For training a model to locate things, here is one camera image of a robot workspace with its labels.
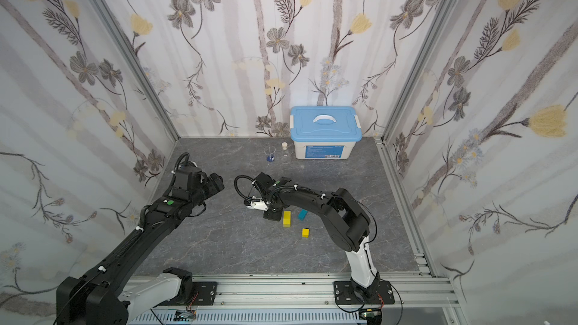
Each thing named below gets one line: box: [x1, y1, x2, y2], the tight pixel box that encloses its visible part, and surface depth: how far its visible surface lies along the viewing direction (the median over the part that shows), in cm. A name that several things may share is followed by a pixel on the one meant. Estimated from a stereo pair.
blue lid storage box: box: [289, 105, 363, 159], surface depth 106 cm
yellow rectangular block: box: [282, 210, 292, 228], surface depth 90 cm
